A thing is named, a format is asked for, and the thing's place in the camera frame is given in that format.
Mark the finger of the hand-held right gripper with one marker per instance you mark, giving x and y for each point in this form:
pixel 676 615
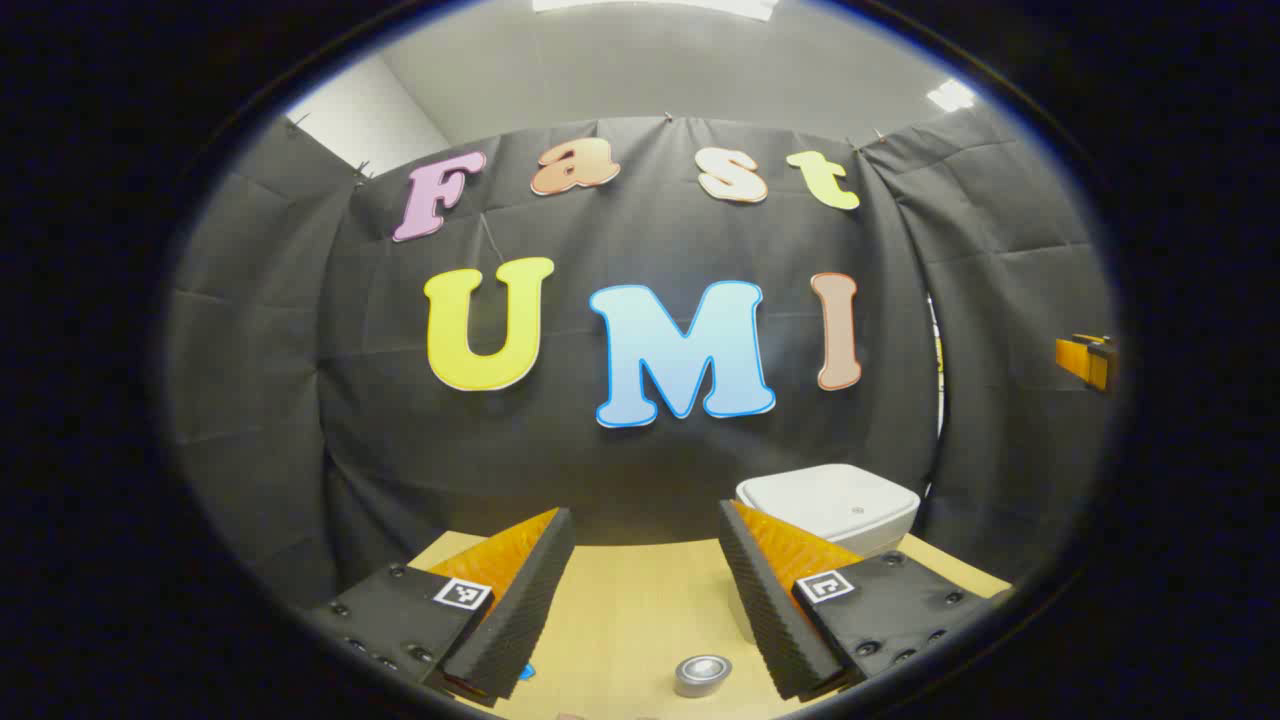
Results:
pixel 1080 358

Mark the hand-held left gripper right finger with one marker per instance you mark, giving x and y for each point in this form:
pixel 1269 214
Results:
pixel 765 600

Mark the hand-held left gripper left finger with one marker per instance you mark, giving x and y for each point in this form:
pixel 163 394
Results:
pixel 530 600

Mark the white desktop garbage bin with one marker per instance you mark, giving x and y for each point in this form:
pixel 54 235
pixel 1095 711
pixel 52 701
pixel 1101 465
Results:
pixel 830 505

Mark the wooden desktop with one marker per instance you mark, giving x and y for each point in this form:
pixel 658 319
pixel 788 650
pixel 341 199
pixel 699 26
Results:
pixel 630 620

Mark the black backdrop cloth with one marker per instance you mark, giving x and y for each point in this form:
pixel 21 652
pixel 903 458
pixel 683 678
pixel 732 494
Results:
pixel 640 470

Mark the ceiling light panel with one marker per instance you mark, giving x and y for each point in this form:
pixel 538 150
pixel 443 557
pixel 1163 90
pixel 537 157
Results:
pixel 950 95

